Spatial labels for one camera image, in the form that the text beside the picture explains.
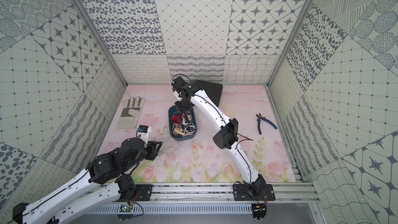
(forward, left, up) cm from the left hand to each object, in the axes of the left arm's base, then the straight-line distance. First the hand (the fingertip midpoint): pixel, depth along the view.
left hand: (162, 145), depth 71 cm
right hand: (+22, -8, -2) cm, 23 cm away
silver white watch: (+18, -10, -16) cm, 27 cm away
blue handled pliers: (+27, -59, -18) cm, 67 cm away
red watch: (+26, -1, -17) cm, 31 cm away
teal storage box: (+18, -6, -13) cm, 23 cm away
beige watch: (+14, -5, -13) cm, 19 cm away
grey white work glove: (+32, +32, -16) cm, 48 cm away
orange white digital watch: (+8, -15, -16) cm, 23 cm away
